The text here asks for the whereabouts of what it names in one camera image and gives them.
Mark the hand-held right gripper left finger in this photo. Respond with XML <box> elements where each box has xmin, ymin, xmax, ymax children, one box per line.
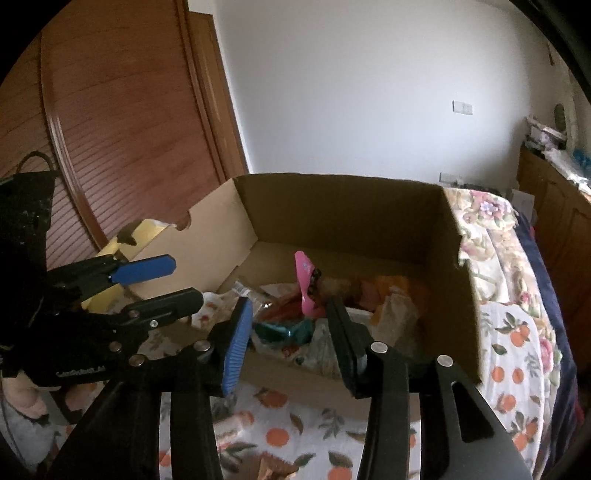
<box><xmin>46</xmin><ymin>296</ymin><xmax>254</xmax><ymax>480</ymax></box>

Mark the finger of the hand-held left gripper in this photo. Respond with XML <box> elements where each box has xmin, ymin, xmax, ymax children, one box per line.
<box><xmin>48</xmin><ymin>255</ymin><xmax>177</xmax><ymax>302</ymax></box>
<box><xmin>104</xmin><ymin>287</ymin><xmax>205</xmax><ymax>340</ymax></box>

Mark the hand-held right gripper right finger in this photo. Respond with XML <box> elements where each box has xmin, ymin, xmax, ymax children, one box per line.
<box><xmin>326</xmin><ymin>295</ymin><xmax>532</xmax><ymax>480</ymax></box>

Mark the teal snack packet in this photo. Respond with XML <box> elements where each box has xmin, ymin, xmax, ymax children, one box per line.
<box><xmin>253</xmin><ymin>320</ymin><xmax>320</xmax><ymax>348</ymax></box>

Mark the pink snack packet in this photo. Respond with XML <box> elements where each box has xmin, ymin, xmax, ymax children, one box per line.
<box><xmin>294</xmin><ymin>250</ymin><xmax>325</xmax><ymax>319</ymax></box>

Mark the brown cardboard box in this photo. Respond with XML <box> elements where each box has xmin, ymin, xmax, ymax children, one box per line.
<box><xmin>121</xmin><ymin>172</ymin><xmax>484</xmax><ymax>422</ymax></box>

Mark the person's left hand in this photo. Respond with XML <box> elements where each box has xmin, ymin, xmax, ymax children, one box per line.
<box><xmin>4</xmin><ymin>374</ymin><xmax>49</xmax><ymax>420</ymax></box>

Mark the yellow plush cushion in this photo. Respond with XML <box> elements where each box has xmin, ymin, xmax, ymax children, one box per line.
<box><xmin>87</xmin><ymin>219</ymin><xmax>180</xmax><ymax>315</ymax></box>

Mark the red snack packet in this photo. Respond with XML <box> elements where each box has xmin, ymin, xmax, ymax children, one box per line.
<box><xmin>261</xmin><ymin>294</ymin><xmax>306</xmax><ymax>325</ymax></box>

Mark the orange fruit print blanket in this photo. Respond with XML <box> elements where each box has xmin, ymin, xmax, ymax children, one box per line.
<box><xmin>60</xmin><ymin>300</ymin><xmax>561</xmax><ymax>480</ymax></box>

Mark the brown and gold snack packet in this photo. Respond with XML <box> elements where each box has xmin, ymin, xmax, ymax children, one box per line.
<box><xmin>244</xmin><ymin>451</ymin><xmax>300</xmax><ymax>480</ymax></box>

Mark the wooden louvred wardrobe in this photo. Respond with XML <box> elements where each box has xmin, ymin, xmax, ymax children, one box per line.
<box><xmin>0</xmin><ymin>0</ymin><xmax>251</xmax><ymax>274</ymax></box>

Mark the floral quilt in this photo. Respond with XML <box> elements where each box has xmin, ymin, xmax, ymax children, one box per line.
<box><xmin>442</xmin><ymin>186</ymin><xmax>563</xmax><ymax>372</ymax></box>

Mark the navy blue blanket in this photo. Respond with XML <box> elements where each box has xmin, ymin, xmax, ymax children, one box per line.
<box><xmin>512</xmin><ymin>211</ymin><xmax>583</xmax><ymax>464</ymax></box>

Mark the wooden side cabinet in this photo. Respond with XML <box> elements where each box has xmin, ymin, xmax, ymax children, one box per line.
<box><xmin>516</xmin><ymin>145</ymin><xmax>591</xmax><ymax>367</ymax></box>

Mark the clutter on cabinet top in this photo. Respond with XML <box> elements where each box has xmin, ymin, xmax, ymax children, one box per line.
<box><xmin>525</xmin><ymin>102</ymin><xmax>591</xmax><ymax>192</ymax></box>

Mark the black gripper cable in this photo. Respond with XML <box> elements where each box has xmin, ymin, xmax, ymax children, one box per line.
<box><xmin>13</xmin><ymin>151</ymin><xmax>62</xmax><ymax>178</ymax></box>

